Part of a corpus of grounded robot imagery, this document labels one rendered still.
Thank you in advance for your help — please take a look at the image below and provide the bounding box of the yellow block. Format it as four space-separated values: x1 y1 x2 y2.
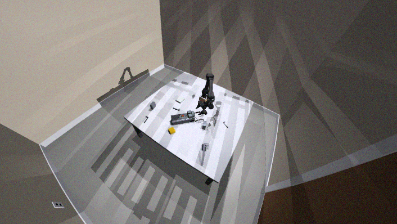
168 127 176 134

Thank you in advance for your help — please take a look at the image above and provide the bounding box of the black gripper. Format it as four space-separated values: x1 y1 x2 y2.
196 102 208 115

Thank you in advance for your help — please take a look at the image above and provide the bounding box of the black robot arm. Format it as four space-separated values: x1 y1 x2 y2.
198 74 215 109

